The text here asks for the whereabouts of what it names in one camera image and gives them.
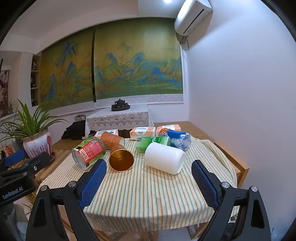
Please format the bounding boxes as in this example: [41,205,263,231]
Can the dark tea tray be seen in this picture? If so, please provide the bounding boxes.
[111,104,131,112]

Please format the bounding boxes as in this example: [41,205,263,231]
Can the striped tablecloth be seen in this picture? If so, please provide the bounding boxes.
[38,137,241,232]

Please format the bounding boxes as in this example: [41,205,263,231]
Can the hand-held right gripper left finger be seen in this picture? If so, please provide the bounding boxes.
[25,159,107,241]

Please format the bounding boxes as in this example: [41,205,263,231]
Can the gold paper cup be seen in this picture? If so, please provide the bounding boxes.
[109,144,134,172]

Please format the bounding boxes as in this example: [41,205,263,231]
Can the small white tissue pack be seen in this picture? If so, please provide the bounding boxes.
[94,130,119,139]

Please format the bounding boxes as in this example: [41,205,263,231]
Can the dark red tree picture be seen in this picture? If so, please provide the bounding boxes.
[0,70,11,119]

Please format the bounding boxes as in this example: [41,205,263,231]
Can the black cloth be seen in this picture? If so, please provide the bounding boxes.
[61,120,90,141]

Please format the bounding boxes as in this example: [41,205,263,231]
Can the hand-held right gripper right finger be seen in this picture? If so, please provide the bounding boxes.
[191,159,271,241]

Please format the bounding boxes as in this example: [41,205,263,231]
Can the orange packet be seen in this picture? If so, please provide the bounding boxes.
[4,144,16,158]

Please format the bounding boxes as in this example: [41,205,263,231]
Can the orange drink can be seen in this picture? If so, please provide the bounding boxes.
[158,127,173,138]

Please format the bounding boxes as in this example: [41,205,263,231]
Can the orange paper cup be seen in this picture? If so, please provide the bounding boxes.
[100,131,125,150]

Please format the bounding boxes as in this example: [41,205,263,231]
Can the potted green plant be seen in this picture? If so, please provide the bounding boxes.
[0,98,68,159]

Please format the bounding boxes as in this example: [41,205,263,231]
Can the green red labelled can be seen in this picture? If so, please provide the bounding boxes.
[71,137,106,171]

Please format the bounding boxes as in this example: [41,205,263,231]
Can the wall shelf niche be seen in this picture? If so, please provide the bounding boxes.
[30,54,42,107]

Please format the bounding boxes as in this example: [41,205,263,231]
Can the white air conditioner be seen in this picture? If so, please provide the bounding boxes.
[174,0,213,36]

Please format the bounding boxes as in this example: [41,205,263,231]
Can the narrow landscape painting blind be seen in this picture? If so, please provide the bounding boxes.
[39,30,97,116]

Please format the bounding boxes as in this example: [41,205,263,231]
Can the white orange tissue pack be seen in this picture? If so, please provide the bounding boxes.
[129,127,156,141]

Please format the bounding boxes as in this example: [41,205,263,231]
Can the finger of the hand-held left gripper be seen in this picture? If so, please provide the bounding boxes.
[13,152,51,174]
[0,150,25,168]

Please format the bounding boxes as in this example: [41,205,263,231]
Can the air conditioner hose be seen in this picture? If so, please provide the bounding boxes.
[179,34,189,51]

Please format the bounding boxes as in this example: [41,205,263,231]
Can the wide landscape painting blind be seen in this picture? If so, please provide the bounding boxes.
[93,23,185,109]

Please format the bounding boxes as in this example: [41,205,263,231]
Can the white cup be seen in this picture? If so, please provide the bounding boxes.
[144,142,185,175]

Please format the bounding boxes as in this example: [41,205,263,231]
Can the lace covered side table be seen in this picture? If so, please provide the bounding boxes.
[85,104,154,138]

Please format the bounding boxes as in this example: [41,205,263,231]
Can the green drink bottle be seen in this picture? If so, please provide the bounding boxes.
[135,136,172,153]

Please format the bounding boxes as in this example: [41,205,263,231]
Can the blue clear water bottle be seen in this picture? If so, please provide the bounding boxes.
[167,130,191,151]

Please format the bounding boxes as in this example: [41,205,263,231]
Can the wooden table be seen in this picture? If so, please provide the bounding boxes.
[52,121,250,241]

